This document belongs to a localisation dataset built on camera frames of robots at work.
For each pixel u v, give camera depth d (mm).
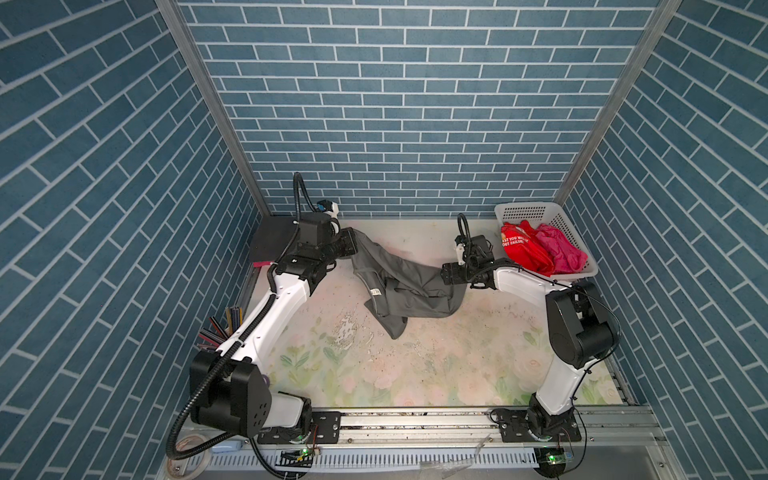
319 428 735
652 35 741
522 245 899
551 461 701
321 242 617
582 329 495
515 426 736
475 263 770
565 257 985
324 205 704
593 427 753
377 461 770
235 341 427
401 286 937
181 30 724
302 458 719
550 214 1146
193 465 692
